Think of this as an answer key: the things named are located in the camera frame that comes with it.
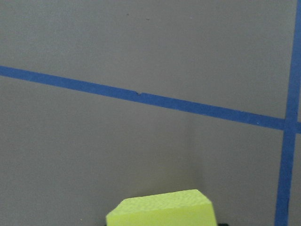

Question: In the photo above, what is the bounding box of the yellow foam block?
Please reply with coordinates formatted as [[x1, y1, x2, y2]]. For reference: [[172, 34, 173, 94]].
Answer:
[[106, 189, 218, 226]]

